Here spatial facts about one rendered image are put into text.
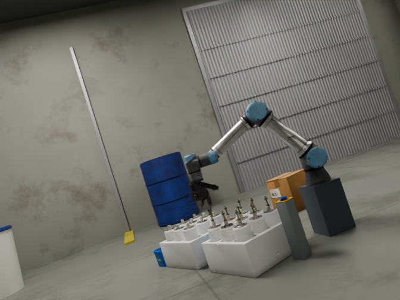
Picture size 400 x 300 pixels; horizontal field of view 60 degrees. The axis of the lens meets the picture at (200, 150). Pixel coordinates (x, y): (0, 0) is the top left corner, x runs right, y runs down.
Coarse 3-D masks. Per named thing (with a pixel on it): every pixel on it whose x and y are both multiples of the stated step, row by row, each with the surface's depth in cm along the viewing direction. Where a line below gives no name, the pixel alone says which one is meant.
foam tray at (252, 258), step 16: (208, 240) 206; (256, 240) 179; (272, 240) 185; (208, 256) 202; (224, 256) 190; (240, 256) 178; (256, 256) 176; (272, 256) 182; (288, 256) 189; (224, 272) 193; (240, 272) 182; (256, 272) 174
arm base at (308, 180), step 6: (312, 168) 205; (318, 168) 205; (324, 168) 208; (306, 174) 209; (312, 174) 206; (318, 174) 204; (324, 174) 204; (306, 180) 209; (312, 180) 205; (318, 180) 203; (324, 180) 203
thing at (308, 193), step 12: (336, 180) 203; (312, 192) 202; (324, 192) 201; (336, 192) 202; (312, 204) 207; (324, 204) 200; (336, 204) 201; (348, 204) 203; (312, 216) 211; (324, 216) 199; (336, 216) 201; (348, 216) 202; (312, 228) 216; (324, 228) 202; (336, 228) 200; (348, 228) 201
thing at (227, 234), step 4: (220, 228) 195; (224, 228) 191; (228, 228) 190; (232, 228) 190; (220, 232) 193; (224, 232) 190; (228, 232) 190; (232, 232) 190; (224, 236) 191; (228, 236) 190; (232, 236) 190; (224, 240) 191; (228, 240) 190
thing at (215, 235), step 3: (222, 225) 203; (216, 228) 200; (219, 228) 200; (210, 231) 200; (213, 231) 199; (216, 231) 199; (219, 231) 199; (210, 234) 201; (213, 234) 199; (216, 234) 199; (219, 234) 199; (210, 237) 202; (213, 237) 200; (216, 237) 199; (219, 237) 199; (213, 240) 200; (216, 240) 199
